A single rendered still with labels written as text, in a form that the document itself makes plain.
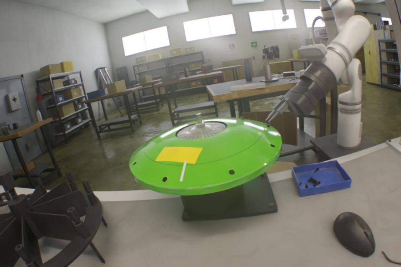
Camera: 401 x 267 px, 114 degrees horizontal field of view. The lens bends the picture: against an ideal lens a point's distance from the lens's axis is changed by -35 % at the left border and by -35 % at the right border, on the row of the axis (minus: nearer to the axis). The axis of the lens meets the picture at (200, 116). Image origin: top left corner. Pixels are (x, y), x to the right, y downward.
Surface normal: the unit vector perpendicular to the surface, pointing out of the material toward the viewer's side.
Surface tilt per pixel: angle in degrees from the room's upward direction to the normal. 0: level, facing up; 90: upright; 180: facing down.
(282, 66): 90
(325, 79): 81
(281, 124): 90
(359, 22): 69
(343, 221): 40
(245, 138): 17
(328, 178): 0
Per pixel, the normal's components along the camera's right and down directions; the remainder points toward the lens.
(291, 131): -0.75, 0.29
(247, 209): -0.18, -0.95
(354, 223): -0.49, -0.80
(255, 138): 0.13, -0.89
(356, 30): -0.50, 0.04
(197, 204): -0.37, 0.30
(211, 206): 0.00, 0.25
